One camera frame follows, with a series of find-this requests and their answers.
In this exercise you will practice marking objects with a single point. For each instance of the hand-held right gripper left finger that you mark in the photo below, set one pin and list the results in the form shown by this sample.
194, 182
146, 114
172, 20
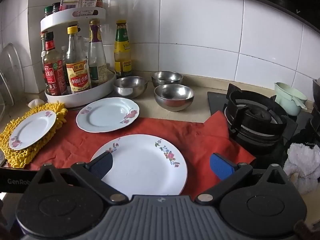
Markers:
102, 166

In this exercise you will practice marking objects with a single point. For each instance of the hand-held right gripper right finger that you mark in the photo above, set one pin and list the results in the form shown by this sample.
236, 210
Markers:
220, 165

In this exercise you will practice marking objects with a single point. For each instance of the large white floral plate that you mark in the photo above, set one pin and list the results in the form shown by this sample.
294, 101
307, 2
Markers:
145, 165

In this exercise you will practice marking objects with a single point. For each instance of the scalloped white pink-flower plate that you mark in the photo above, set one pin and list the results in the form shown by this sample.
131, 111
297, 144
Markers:
107, 115

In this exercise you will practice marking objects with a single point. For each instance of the small white pink-flower plate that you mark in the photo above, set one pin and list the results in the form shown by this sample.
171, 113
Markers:
31, 128

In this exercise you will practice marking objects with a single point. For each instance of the yellow chenille mat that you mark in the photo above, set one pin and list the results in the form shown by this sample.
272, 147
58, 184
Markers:
15, 155

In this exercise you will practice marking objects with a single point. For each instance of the red cloth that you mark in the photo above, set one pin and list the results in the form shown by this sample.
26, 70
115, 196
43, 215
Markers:
195, 140

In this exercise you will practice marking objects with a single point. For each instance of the white two-tier spice rack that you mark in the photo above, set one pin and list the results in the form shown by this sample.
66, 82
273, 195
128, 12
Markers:
80, 100

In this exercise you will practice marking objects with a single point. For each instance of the garlic bulb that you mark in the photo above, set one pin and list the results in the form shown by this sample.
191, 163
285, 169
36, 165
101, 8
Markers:
35, 103

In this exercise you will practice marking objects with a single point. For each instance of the deep steel bowl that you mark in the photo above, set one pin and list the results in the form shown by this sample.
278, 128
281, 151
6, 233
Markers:
173, 97

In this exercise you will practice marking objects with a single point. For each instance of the white towel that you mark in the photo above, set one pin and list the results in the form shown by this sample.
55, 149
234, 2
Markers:
302, 165

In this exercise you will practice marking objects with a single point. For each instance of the wide shallow steel bowl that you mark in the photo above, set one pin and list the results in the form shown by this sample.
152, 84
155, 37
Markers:
130, 86

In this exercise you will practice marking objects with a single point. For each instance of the yellow-cap vinegar bottle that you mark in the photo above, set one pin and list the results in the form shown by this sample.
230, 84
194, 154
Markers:
78, 77

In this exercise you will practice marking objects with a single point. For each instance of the light green plastic cup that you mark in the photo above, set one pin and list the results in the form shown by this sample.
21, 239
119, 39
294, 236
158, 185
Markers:
287, 100

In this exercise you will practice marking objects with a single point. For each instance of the small steel bowl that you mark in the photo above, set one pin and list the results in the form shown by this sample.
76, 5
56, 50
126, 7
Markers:
167, 77

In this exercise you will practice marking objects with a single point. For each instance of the red-label soy sauce bottle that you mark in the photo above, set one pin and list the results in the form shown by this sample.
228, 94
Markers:
53, 75

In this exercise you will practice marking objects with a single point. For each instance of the purple-label clear bottle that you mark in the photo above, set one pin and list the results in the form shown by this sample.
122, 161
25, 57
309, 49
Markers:
97, 55

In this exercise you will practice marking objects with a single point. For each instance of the green yellow-label sauce bottle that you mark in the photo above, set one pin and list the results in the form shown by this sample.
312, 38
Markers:
122, 55

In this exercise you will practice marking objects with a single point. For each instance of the glass pot lid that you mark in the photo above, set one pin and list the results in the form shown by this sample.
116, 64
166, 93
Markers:
10, 65

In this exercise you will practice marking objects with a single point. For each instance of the clear black-cap bottle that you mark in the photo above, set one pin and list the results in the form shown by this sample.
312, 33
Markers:
77, 27

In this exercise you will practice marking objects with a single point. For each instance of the green-cap spice bottle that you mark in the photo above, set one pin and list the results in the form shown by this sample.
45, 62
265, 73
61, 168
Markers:
48, 11

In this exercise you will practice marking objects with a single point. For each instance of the dark-cap spice bottle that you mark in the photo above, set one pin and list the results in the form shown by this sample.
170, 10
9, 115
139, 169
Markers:
56, 7

